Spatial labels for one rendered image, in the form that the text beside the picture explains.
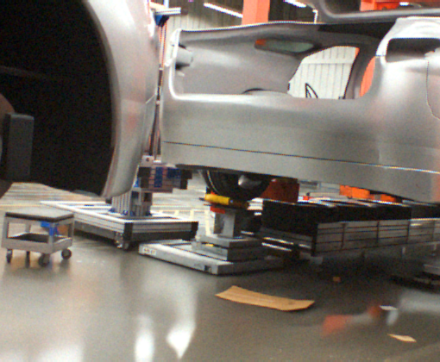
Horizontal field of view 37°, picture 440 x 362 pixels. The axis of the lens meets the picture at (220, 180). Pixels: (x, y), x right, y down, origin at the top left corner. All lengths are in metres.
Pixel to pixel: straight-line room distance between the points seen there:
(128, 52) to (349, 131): 1.72
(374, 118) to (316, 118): 0.30
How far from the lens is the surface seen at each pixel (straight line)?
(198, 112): 3.91
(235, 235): 5.11
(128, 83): 1.83
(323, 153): 3.42
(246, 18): 5.83
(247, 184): 5.20
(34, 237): 4.95
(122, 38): 1.80
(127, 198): 5.85
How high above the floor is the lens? 0.92
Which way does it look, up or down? 3 degrees down
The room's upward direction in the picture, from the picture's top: 6 degrees clockwise
